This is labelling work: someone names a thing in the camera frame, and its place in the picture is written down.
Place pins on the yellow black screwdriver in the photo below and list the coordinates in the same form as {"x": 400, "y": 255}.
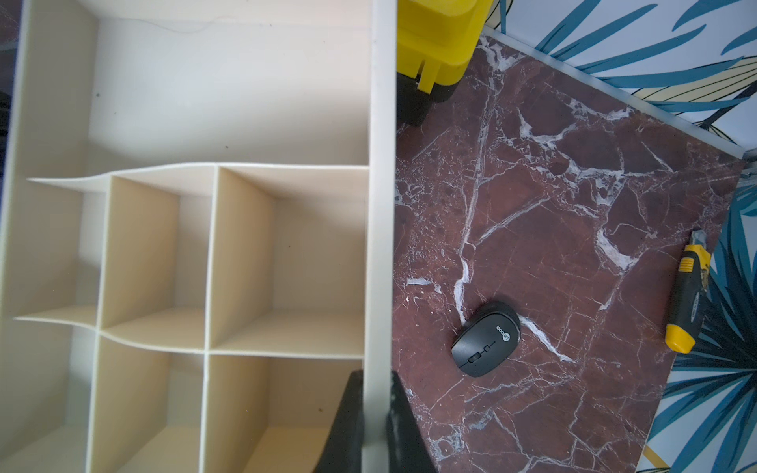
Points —
{"x": 685, "y": 316}

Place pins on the black computer mouse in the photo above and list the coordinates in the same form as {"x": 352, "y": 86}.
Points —
{"x": 487, "y": 341}

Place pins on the beige drawer organizer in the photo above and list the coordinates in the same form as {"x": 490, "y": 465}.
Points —
{"x": 196, "y": 234}

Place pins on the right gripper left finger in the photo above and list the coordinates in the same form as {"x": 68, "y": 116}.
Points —
{"x": 342, "y": 452}

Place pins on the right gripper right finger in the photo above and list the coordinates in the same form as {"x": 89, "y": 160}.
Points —
{"x": 407, "y": 451}

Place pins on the yellow black toolbox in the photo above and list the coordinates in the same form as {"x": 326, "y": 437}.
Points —
{"x": 435, "y": 43}

